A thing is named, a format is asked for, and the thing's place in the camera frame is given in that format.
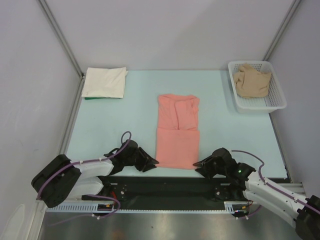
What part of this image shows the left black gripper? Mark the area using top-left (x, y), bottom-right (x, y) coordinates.
top-left (123, 147), bottom-right (158, 173)

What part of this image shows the pink polo shirt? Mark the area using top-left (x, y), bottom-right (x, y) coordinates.
top-left (155, 94), bottom-right (200, 170)

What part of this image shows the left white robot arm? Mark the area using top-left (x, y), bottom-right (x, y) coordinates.
top-left (31, 139), bottom-right (159, 208)

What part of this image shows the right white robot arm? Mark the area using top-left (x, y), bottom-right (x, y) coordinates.
top-left (193, 148), bottom-right (320, 240)

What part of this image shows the folded green t shirt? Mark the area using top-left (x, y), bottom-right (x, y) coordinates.
top-left (83, 97), bottom-right (122, 101)

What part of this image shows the folded white t shirt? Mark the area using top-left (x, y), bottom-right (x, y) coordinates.
top-left (81, 67), bottom-right (128, 99)

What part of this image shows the beige t shirt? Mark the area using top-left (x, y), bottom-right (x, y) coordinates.
top-left (233, 63), bottom-right (272, 99)

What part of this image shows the white plastic basket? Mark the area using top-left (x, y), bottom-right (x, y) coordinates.
top-left (228, 60), bottom-right (287, 114)

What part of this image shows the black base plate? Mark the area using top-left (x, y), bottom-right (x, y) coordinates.
top-left (81, 176), bottom-right (250, 209)

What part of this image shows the white slotted cable duct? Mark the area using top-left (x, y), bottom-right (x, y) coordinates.
top-left (46, 202), bottom-right (250, 215)

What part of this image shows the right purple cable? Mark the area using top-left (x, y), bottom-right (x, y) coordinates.
top-left (231, 149), bottom-right (320, 221)

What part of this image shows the purple cable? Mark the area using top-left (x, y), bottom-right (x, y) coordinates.
top-left (36, 131), bottom-right (133, 227)
top-left (231, 149), bottom-right (320, 221)

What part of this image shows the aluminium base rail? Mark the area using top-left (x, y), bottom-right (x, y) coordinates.
top-left (280, 183), bottom-right (306, 196)

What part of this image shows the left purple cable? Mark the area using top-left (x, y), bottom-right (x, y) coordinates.
top-left (36, 131), bottom-right (133, 227)

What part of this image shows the right aluminium frame post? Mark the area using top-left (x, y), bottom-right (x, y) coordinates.
top-left (262, 0), bottom-right (303, 61)

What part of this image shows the aluminium frame post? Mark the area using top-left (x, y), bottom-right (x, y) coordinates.
top-left (262, 0), bottom-right (303, 61)
top-left (36, 0), bottom-right (84, 79)

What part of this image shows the left aluminium frame post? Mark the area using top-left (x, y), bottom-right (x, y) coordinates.
top-left (36, 0), bottom-right (84, 79)

